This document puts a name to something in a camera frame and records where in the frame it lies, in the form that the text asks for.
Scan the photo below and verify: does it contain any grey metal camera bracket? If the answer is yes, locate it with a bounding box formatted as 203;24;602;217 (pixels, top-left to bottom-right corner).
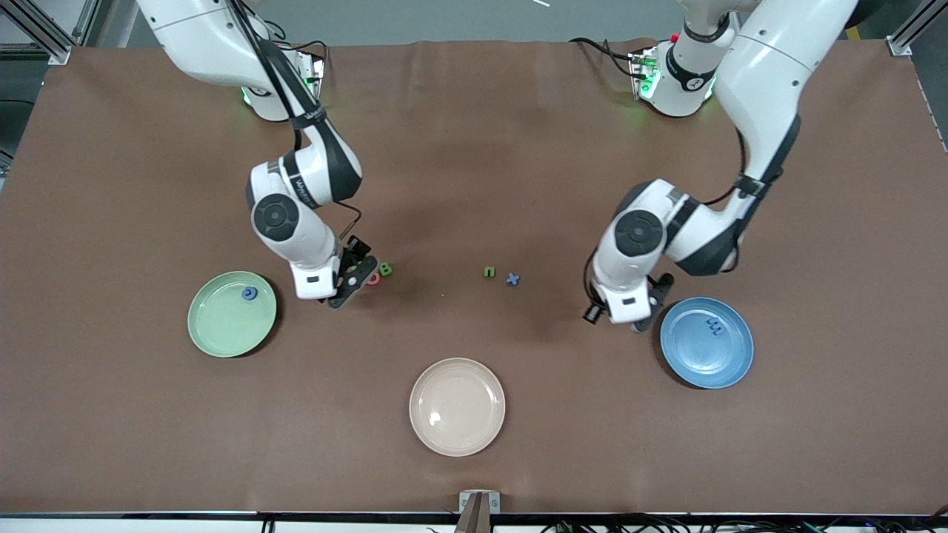
458;490;501;533

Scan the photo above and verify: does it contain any light green round plate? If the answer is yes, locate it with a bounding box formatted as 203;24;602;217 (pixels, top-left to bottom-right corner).
187;271;278;359

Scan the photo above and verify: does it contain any beige round plate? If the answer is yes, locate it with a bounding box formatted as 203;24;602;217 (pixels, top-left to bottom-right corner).
409;358;507;457

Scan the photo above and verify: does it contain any blue round plate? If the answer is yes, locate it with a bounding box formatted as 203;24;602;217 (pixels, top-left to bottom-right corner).
660;297;755;390

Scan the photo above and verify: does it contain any aluminium frame post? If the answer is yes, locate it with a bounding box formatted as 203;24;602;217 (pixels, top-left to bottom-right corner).
0;0;73;66
887;0;948;57

